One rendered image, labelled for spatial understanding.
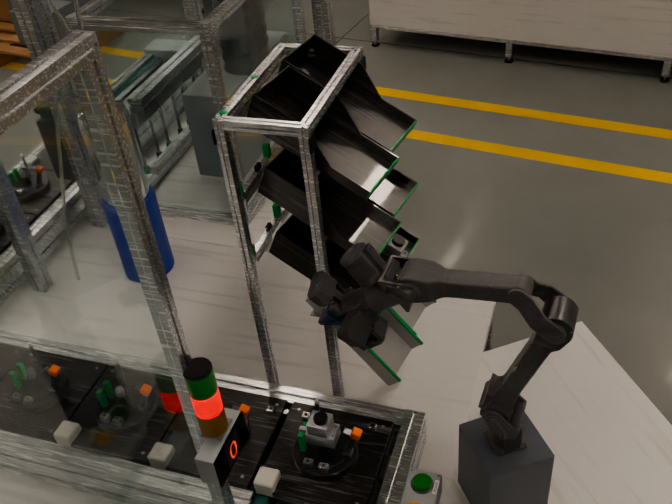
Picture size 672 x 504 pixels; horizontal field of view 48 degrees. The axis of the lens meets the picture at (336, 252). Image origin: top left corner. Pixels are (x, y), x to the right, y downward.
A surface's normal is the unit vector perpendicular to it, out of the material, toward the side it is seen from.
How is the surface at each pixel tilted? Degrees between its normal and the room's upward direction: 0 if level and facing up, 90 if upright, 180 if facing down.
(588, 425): 0
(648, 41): 90
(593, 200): 0
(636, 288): 0
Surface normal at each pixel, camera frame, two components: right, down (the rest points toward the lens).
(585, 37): -0.45, 0.59
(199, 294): -0.09, -0.78
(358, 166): 0.29, -0.61
